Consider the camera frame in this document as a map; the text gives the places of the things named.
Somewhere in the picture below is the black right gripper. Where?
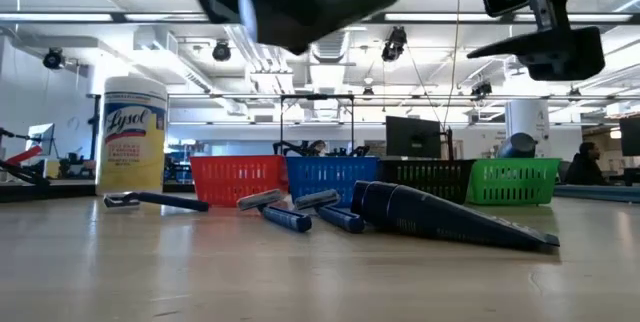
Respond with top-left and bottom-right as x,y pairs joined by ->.
466,25 -> 607,82

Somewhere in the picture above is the blue disposable razor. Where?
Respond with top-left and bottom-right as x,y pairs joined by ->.
293,188 -> 367,235
236,188 -> 314,234

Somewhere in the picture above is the black disposable razor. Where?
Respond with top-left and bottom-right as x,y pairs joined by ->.
103,190 -> 211,213

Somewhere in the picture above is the white round column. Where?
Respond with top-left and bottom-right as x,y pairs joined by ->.
504,99 -> 551,159

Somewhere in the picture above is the green plastic basket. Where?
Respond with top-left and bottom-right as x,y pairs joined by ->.
464,156 -> 563,207

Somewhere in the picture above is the black computer monitor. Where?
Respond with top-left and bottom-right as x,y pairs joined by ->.
619,116 -> 640,158
384,115 -> 443,160

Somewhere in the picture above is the person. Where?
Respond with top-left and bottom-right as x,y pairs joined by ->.
564,140 -> 609,187
305,139 -> 327,158

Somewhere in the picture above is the black plastic basket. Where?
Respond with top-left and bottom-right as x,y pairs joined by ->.
375,158 -> 477,206

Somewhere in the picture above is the black horizontal overhead beam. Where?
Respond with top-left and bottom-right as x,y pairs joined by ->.
0,10 -> 640,26

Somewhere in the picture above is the dark blue electric trimmer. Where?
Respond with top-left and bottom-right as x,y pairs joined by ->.
367,181 -> 561,253

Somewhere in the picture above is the blue plastic basket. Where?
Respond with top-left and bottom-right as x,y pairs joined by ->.
285,155 -> 380,208

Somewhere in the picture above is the red plastic basket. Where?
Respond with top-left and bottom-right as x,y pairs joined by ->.
188,154 -> 290,208

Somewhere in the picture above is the dark navy toiletry tube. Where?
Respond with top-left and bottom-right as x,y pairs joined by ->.
349,179 -> 374,215

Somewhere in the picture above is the Lysol wipes canister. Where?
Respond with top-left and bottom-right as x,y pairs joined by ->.
95,75 -> 169,196

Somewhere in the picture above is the white monitor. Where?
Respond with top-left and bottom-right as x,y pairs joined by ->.
27,122 -> 56,156

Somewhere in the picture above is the red block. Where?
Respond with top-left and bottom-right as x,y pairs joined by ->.
3,144 -> 45,167

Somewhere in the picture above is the black ceiling camera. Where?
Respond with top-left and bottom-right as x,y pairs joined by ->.
211,39 -> 233,63
42,47 -> 66,71
469,79 -> 494,98
380,25 -> 409,63

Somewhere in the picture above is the thin black frame stand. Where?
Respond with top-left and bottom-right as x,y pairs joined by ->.
278,93 -> 356,157

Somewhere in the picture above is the black vertical post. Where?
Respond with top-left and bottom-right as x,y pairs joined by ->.
89,92 -> 103,161

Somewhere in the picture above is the black aluminium table frame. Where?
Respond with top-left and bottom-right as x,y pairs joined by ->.
0,180 -> 640,204

